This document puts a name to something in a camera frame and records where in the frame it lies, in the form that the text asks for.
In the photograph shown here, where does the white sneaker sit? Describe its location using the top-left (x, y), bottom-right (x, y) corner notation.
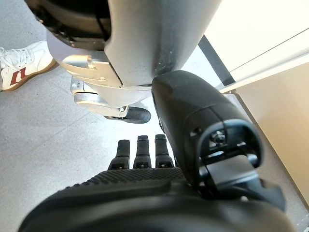
top-left (0, 40), bottom-right (56, 92)

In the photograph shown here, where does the white glossy counter cabinet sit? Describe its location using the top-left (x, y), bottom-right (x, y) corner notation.
top-left (197, 0), bottom-right (309, 87)

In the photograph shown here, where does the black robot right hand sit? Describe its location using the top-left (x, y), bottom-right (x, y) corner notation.
top-left (18, 70), bottom-right (296, 232)

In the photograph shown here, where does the white fridge drawer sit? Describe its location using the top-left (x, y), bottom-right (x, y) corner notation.
top-left (219, 48), bottom-right (309, 213)

